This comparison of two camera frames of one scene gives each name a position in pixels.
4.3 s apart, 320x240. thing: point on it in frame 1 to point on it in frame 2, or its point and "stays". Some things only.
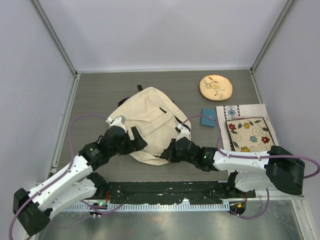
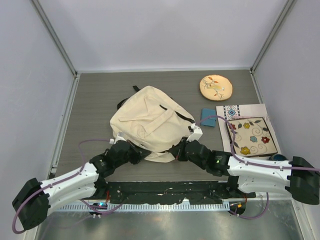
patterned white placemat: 226,112 stays
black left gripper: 137,144 to 139,153
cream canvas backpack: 157,117 stays
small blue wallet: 206,121 stays
